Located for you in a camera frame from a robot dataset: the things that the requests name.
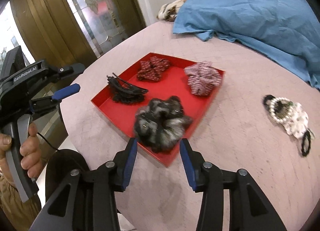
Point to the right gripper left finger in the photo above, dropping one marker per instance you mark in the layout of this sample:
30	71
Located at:
85	200

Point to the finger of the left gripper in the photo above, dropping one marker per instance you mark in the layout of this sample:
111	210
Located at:
70	70
49	103

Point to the black rhinestone hair claw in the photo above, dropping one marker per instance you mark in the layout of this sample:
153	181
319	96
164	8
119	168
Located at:
125	92

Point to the grey sheer scrunchie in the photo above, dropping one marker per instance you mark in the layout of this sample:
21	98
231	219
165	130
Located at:
161	124

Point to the brown sleeve left forearm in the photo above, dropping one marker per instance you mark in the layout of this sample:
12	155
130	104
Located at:
20	215

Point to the left hand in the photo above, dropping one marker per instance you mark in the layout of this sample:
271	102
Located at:
30	150

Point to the wooden glass door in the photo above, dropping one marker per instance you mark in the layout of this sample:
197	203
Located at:
68	31

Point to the dark red dotted scrunchie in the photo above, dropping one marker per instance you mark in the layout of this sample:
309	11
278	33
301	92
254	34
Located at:
152	69

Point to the white black-spotted scrunchie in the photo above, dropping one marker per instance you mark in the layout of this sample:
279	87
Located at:
297	125

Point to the leopard print scrunchie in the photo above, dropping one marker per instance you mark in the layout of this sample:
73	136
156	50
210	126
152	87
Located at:
282	108

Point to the floral brown white cloth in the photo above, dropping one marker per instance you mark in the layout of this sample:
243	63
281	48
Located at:
169	11

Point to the red white plaid scrunchie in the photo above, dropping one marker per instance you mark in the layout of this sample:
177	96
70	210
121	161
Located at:
202	78

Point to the blue cloth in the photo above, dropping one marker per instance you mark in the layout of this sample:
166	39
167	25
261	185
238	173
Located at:
285	31

